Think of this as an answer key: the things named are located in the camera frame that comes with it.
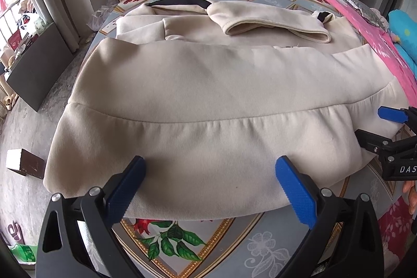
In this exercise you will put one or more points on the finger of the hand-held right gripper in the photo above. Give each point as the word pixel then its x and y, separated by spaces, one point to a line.
pixel 391 113
pixel 371 141

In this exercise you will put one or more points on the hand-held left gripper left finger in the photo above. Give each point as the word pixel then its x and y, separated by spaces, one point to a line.
pixel 125 190

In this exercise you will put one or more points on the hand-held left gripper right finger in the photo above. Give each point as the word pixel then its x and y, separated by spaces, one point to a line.
pixel 295 193

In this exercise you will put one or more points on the cream jacket with black stripes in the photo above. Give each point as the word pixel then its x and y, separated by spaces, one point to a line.
pixel 211 86

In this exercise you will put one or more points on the person's right hand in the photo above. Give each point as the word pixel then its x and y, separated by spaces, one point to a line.
pixel 413 196

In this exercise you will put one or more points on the pink floral blanket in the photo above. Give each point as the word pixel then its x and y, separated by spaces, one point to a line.
pixel 374 43

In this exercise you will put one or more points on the cyan cloth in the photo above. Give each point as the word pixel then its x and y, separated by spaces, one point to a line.
pixel 404 30

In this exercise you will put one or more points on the brown cardboard box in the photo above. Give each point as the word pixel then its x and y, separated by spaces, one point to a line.
pixel 31 165

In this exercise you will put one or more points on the grey lace cloth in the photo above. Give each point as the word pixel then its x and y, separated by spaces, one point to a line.
pixel 358 6

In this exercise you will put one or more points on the green plastic bag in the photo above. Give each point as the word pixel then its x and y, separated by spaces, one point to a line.
pixel 24 253

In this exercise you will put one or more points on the grey cabinet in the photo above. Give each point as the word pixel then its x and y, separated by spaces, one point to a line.
pixel 39 69

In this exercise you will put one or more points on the red box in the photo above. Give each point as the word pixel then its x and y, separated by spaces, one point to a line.
pixel 14 39

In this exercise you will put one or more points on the white printed plastic bag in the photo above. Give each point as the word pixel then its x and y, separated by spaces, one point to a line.
pixel 31 24

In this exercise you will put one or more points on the metal window railing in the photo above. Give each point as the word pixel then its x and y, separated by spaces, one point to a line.
pixel 6 20

